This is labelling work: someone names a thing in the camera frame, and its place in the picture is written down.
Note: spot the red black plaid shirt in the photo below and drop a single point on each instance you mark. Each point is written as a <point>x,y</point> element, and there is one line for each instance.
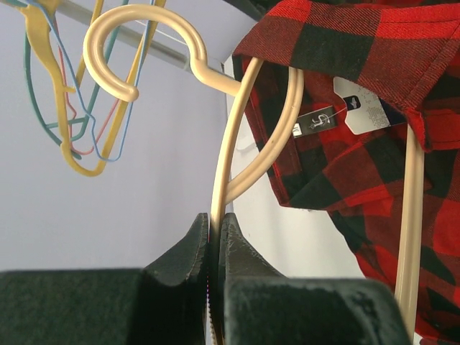
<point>372,70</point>

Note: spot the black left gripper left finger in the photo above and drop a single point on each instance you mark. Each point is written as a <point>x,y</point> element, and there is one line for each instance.
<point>162,303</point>

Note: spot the yellow plastic hanger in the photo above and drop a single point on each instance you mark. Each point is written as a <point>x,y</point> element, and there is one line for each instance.
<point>39,19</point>

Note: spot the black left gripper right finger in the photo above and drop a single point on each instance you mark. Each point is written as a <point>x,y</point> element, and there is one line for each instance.
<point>256,304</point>

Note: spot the cream plastic hanger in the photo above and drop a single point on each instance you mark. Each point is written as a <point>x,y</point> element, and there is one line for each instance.
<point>225,189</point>

